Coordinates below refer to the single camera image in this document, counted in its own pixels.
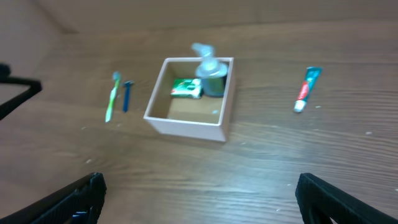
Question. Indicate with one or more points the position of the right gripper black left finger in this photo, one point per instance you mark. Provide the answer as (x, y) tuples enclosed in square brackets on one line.
[(79, 202)]

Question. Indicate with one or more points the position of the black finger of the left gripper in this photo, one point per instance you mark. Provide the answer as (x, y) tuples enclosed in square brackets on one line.
[(35, 87)]

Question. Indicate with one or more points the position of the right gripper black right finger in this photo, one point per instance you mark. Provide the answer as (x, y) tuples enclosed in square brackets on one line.
[(322, 203)]

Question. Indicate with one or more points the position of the green soap bar packet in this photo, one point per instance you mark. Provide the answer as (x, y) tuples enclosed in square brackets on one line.
[(187, 88)]

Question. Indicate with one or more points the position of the clear soap pump bottle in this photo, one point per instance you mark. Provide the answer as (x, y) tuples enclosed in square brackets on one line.
[(211, 71)]

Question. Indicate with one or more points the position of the green toothbrush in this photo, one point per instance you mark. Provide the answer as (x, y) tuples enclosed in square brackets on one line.
[(112, 96)]

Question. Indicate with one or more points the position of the blue disposable razor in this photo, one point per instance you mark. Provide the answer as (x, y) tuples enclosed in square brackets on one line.
[(127, 86)]

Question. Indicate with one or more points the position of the pink open box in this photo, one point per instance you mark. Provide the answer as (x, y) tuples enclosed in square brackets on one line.
[(206, 118)]

